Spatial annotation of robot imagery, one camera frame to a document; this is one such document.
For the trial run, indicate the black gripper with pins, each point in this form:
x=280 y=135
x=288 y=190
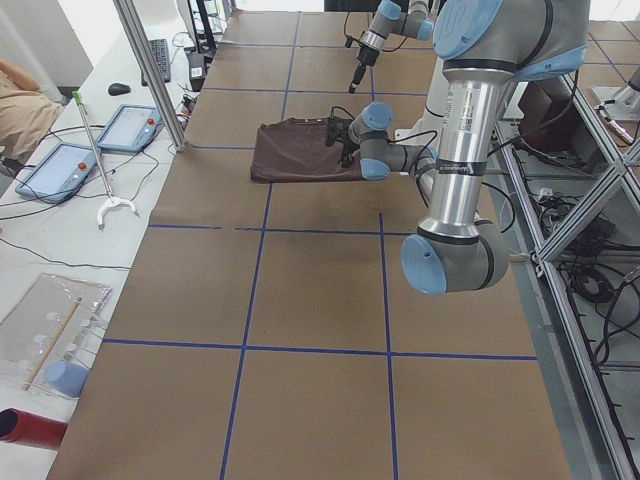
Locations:
x=348 y=154
x=365 y=56

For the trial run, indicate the brown t-shirt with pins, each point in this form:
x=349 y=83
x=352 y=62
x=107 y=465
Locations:
x=294 y=151

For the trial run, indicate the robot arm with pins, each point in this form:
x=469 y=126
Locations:
x=485 y=48
x=389 y=19

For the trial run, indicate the black box with label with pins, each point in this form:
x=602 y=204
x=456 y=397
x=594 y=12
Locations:
x=197 y=70

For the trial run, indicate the black keyboard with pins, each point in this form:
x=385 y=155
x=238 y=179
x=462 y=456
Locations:
x=160 y=51

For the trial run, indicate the far blue teach pendant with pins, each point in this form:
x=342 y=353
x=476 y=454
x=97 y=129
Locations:
x=130 y=129

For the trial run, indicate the blue teach pendant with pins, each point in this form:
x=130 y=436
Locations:
x=130 y=129
x=59 y=175

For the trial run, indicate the reacher grabber stick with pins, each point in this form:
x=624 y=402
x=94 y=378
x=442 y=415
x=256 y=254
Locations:
x=112 y=201

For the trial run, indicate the black computer mouse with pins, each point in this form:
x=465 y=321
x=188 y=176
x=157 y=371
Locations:
x=117 y=89

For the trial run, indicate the near blue teach pendant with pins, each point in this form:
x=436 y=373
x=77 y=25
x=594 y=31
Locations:
x=59 y=175

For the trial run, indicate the wooden stick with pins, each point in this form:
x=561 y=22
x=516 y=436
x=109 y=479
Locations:
x=51 y=344

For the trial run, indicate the seated person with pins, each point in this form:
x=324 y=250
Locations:
x=27 y=114

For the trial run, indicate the clear plastic bag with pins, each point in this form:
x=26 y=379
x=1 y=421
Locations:
x=28 y=327

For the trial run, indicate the blue plastic cup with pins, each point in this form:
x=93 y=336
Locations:
x=66 y=377

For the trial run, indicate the red cylinder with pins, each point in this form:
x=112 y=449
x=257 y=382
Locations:
x=28 y=429

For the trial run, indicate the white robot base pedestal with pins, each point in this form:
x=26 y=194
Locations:
x=420 y=130

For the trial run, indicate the aluminium frame post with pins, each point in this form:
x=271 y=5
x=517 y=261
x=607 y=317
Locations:
x=139 y=44

